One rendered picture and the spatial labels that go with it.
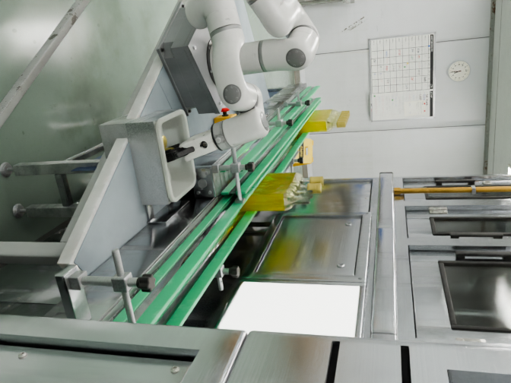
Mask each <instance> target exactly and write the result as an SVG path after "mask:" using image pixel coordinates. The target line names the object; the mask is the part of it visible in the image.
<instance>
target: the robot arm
mask: <svg viewBox="0 0 511 383"><path fill-rule="evenodd" d="M246 2H247V3H248V5H249V6H250V7H251V9H252V10H253V11H254V13H255V14H256V16H257V17H258V19H259V20H260V22H261V23H262V25H263V27H264V28H265V29H266V30H267V32H268V33H269V34H270V35H272V36H273V37H276V38H282V37H284V36H285V37H287V39H268V40H259V41H254V42H249V43H245V37H244V34H243V29H242V26H241V23H240V19H239V15H238V13H237V9H236V4H235V1H234V0H187V1H186V8H185V10H186V17H187V19H188V21H189V23H190V24H191V25H192V26H193V27H194V28H196V29H199V30H202V29H205V28H206V27H207V28H208V32H209V34H210V38H211V42H212V46H211V50H210V63H211V70H212V72H213V76H214V81H215V84H216V87H217V91H218V94H219V97H220V98H221V101H222V103H223V104H224V105H225V106H226V107H227V108H228V109H231V110H234V111H238V112H239V114H238V115H237V116H234V117H231V118H229V119H225V120H223V121H220V122H217V123H214V124H213V125H212V126H211V129H210V130H207V131H204V132H202V133H199V134H197V135H194V136H192V137H190V138H189V139H187V140H186V141H184V142H182V143H181V144H179V143H178V144H175V145H173V146H170V147H174V148H175V149H172V150H171V149H169V150H165V154H166V159H167V163H169V162H171V161H174V160H176V159H179V158H180V157H184V156H186V155H187V156H186V157H185V158H184V159H185V161H189V160H193V159H195V158H197V157H200V156H203V155H205V154H209V153H210V152H212V151H215V150H217V149H218V150H220V151H223V150H227V149H230V148H232V147H236V146H239V145H241V144H245V143H248V142H250V141H254V140H257V139H260V138H263V137H265V136H266V135H267V134H268V132H269V126H268V120H267V118H266V116H265V112H264V106H263V99H262V93H261V91H260V89H259V88H258V87H257V86H256V85H254V84H251V83H248V82H245V80H244V77H243V75H246V74H258V73H263V72H270V71H299V70H302V69H304V68H306V67H307V66H309V65H310V63H311V62H312V61H313V59H314V57H315V54H316V51H317V49H318V47H319V33H318V31H317V29H316V28H315V26H314V25H313V22H312V21H311V20H310V19H309V17H308V15H307V14H306V12H305V11H304V9H303V7H302V6H301V4H300V3H299V2H298V1H297V0H246Z"/></svg>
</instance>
